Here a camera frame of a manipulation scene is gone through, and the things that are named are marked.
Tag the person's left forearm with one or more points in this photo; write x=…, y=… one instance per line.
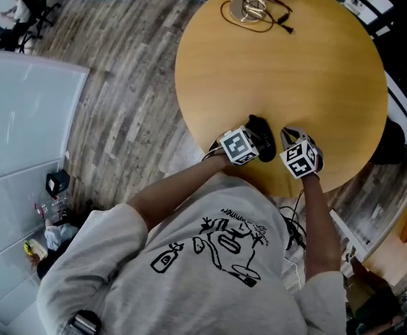
x=175, y=194

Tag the black backpack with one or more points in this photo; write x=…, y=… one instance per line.
x=390, y=141

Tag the grey trousers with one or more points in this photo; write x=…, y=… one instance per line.
x=290, y=274

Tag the black cardboard box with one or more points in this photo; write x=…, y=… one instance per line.
x=61, y=183

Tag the gold table lamp white shade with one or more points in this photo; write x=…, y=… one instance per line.
x=239, y=10

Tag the clear plastic bottles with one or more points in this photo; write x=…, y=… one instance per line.
x=54, y=204

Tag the white plastic bag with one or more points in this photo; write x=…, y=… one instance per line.
x=58, y=234

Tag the yellow snack bag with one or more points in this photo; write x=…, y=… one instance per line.
x=32, y=249

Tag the black office chair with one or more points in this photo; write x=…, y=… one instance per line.
x=4, y=40
x=37, y=7

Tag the black pouch case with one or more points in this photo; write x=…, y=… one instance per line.
x=269, y=148

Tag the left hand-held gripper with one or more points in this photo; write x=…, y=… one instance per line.
x=236, y=145

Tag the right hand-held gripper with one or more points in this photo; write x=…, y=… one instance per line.
x=299, y=161

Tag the person's right forearm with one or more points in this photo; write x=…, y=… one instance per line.
x=320, y=229

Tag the white printed T-shirt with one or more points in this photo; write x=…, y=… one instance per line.
x=175, y=291

